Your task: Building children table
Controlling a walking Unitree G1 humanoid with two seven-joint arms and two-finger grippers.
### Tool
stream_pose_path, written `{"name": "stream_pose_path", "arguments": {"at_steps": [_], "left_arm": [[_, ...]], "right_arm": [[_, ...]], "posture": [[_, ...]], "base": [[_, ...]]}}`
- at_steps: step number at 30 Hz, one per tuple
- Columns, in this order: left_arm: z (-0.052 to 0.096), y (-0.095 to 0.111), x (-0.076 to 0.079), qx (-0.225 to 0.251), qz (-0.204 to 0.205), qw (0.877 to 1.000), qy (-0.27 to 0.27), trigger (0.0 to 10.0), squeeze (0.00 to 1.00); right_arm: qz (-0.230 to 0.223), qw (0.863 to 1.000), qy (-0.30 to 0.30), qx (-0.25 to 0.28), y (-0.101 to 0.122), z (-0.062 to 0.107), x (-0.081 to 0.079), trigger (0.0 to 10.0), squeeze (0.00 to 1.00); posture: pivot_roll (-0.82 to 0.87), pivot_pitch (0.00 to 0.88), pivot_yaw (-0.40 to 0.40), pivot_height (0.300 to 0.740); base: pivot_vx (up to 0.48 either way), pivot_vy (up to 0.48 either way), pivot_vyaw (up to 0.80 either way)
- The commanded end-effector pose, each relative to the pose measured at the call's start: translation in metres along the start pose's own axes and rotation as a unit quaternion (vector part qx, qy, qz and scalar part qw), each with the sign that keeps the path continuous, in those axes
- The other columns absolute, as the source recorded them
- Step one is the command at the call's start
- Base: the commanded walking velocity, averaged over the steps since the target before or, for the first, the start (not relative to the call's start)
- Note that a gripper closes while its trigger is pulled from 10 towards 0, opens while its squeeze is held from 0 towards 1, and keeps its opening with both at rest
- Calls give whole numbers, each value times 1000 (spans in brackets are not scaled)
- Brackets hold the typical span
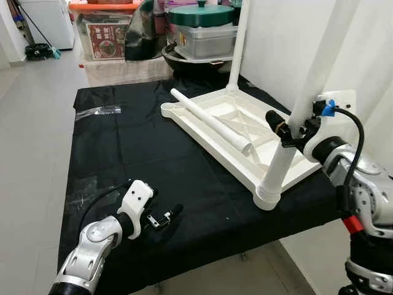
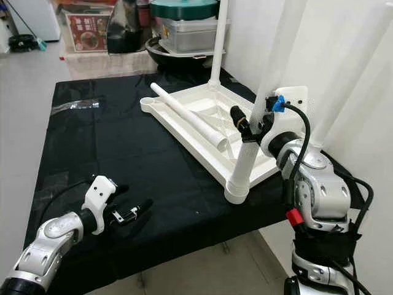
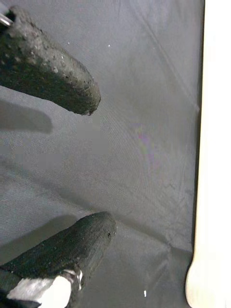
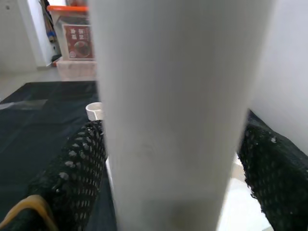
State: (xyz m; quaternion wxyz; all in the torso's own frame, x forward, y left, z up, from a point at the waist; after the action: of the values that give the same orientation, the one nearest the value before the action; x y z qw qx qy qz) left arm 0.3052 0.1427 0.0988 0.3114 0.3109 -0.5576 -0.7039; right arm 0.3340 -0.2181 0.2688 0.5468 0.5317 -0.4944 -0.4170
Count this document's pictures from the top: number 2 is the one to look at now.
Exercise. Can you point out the black wok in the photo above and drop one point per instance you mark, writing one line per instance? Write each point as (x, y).
(166, 64)

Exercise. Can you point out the black plastic bag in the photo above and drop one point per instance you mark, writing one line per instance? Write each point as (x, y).
(124, 27)

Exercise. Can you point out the teal mop head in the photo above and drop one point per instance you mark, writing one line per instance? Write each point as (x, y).
(40, 45)

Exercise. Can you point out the black tablecloth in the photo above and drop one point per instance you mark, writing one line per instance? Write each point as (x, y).
(147, 178)

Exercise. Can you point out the clear plastic storage container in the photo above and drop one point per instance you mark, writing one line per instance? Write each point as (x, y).
(187, 37)

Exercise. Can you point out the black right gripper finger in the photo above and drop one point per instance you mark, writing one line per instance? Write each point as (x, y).
(239, 118)

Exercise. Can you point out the white appliance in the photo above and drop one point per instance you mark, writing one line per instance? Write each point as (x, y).
(37, 18)

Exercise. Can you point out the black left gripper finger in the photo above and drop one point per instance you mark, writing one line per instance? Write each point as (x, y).
(121, 189)
(143, 207)

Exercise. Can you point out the red printed carton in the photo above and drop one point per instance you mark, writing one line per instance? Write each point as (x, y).
(87, 34)

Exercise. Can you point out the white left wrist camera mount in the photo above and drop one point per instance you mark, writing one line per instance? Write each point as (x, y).
(100, 201)

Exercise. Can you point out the green pot lid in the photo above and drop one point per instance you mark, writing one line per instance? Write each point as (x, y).
(184, 8)

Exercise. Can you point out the beige patterned cloth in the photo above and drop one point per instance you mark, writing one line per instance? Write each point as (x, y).
(107, 66)

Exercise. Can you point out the maroon plastic pots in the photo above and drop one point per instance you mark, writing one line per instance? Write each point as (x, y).
(145, 15)

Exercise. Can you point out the clear tape strip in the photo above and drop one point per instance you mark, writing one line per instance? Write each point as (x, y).
(75, 106)

